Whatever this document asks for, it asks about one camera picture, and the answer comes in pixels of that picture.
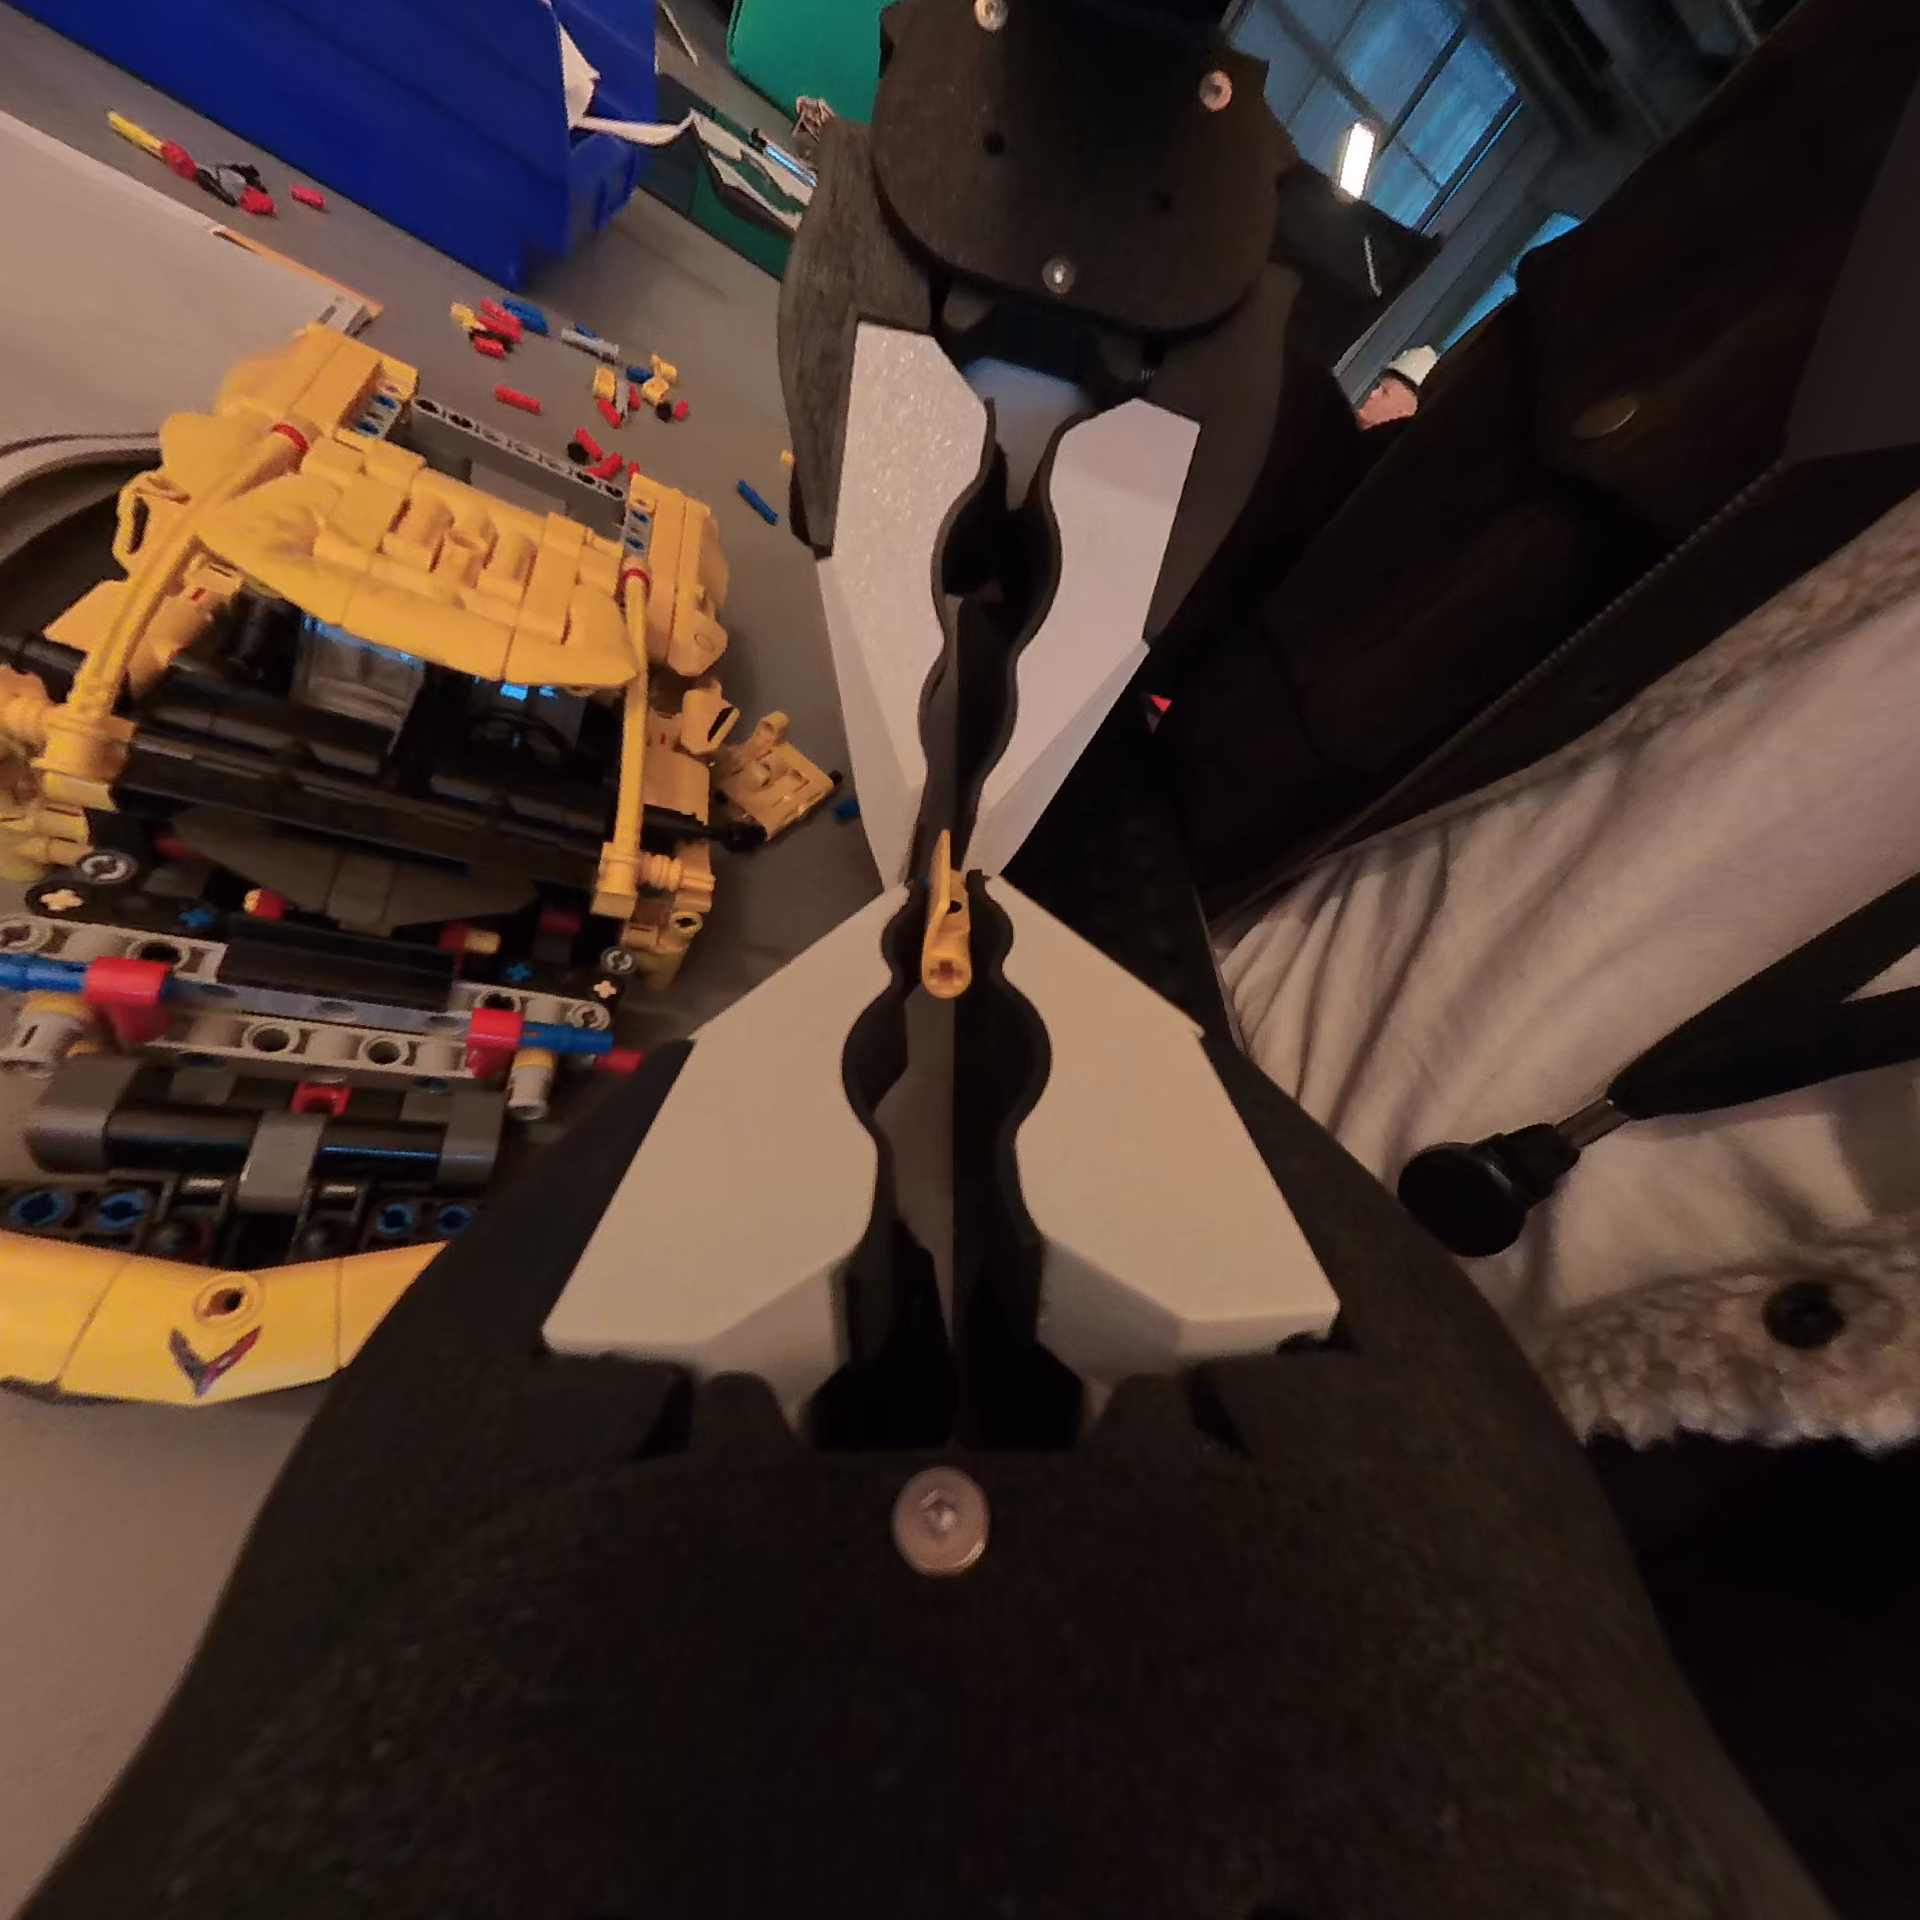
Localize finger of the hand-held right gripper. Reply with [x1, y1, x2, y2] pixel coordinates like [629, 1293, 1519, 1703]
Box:
[814, 321, 999, 889]
[960, 403, 1204, 880]

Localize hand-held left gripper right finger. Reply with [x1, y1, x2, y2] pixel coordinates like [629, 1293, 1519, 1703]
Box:
[960, 878, 1339, 1450]

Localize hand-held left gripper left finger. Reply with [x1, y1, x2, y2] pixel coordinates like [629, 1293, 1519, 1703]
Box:
[544, 882, 935, 1450]

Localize yellow brick with blue pins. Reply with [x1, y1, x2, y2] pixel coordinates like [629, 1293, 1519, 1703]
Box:
[708, 712, 838, 846]

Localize yellow connector brick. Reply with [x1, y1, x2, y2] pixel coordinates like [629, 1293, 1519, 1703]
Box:
[918, 831, 978, 1002]

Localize yellow toy brick car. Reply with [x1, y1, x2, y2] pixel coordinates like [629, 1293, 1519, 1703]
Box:
[0, 328, 735, 1409]

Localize grey desk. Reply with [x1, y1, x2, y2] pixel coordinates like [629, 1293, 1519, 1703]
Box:
[0, 0, 1202, 1920]

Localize scattered small coloured bricks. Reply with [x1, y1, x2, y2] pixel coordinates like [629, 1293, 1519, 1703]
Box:
[102, 110, 784, 531]

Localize green cutting mat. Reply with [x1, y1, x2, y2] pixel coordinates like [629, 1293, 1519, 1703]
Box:
[695, 117, 822, 238]

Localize white shirt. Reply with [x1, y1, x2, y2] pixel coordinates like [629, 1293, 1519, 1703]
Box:
[1211, 496, 1920, 1353]

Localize crumpled white paper wrappers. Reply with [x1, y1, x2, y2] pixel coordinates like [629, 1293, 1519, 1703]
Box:
[550, 0, 695, 157]

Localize blue plastic bin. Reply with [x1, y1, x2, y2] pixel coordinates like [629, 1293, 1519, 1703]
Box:
[11, 0, 666, 291]

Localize white instruction booklet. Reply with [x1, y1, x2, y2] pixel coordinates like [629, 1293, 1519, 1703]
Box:
[0, 109, 386, 577]

